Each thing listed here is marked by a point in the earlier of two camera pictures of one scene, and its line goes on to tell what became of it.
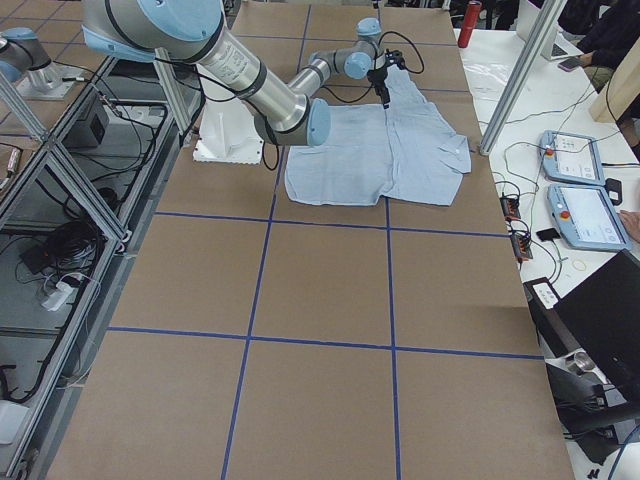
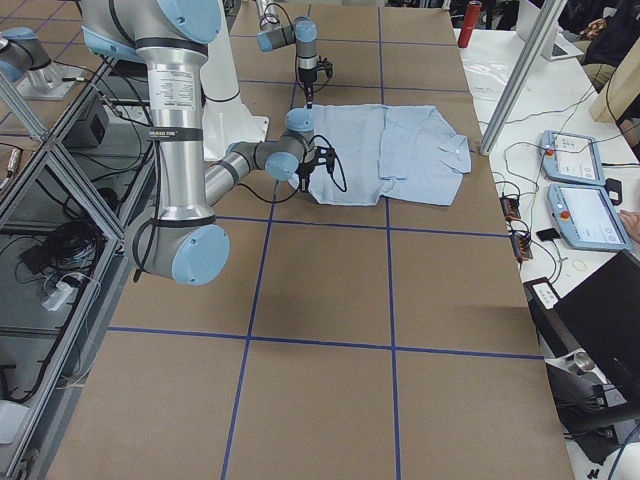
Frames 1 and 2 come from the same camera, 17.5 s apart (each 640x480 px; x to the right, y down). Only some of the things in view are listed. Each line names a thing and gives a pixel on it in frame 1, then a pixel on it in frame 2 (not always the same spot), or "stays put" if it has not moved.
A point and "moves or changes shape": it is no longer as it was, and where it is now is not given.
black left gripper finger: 383,92 to 303,183
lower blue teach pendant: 587,218 stays put
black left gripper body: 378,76 to 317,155
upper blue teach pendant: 571,158 stays put
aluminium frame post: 539,38 stays put
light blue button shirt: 410,151 moves or changes shape
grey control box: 90,126 stays put
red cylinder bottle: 472,14 stays put
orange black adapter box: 510,208 stays put
